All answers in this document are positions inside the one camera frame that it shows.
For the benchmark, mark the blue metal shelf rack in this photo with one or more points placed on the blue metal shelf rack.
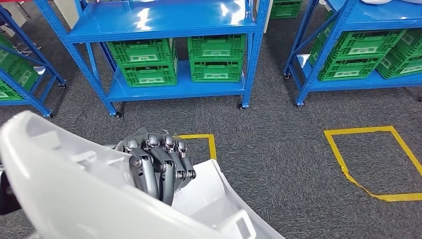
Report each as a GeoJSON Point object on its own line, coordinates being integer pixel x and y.
{"type": "Point", "coordinates": [369, 19]}
{"type": "Point", "coordinates": [19, 87]}
{"type": "Point", "coordinates": [165, 19]}

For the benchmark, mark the white plastic car body part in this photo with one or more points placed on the white plastic car body part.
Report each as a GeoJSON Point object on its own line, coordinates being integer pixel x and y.
{"type": "Point", "coordinates": [82, 204]}

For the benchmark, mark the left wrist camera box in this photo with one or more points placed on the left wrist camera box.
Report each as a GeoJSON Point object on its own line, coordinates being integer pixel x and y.
{"type": "Point", "coordinates": [8, 194]}

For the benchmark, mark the yellow floor tape square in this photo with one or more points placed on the yellow floor tape square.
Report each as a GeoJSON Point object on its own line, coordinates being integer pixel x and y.
{"type": "Point", "coordinates": [362, 129]}

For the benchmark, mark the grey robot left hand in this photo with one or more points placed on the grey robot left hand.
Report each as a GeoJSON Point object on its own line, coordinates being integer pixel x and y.
{"type": "Point", "coordinates": [155, 165]}

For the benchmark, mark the red barrier belt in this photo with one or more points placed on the red barrier belt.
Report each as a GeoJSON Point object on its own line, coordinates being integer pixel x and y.
{"type": "Point", "coordinates": [16, 1]}

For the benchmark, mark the white panel table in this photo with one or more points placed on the white panel table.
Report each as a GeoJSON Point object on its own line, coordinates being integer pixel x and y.
{"type": "Point", "coordinates": [66, 13]}
{"type": "Point", "coordinates": [267, 16]}

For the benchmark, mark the chrome car emblem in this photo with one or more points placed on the chrome car emblem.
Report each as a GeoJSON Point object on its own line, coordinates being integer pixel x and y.
{"type": "Point", "coordinates": [28, 49]}

